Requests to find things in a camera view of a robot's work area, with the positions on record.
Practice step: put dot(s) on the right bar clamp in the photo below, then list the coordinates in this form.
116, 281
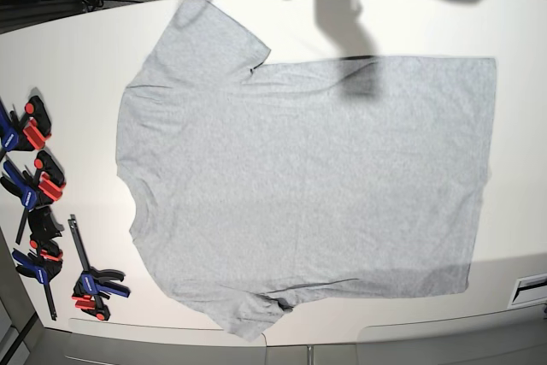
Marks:
94, 286

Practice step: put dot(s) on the top bar clamp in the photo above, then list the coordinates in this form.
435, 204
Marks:
28, 132

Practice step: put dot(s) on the bar clamp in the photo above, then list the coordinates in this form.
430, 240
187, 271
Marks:
28, 132
35, 191
94, 286
43, 263

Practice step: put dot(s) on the white slotted bracket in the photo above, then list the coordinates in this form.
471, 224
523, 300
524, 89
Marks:
528, 291

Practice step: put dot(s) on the grey T-shirt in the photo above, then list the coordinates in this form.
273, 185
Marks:
259, 187

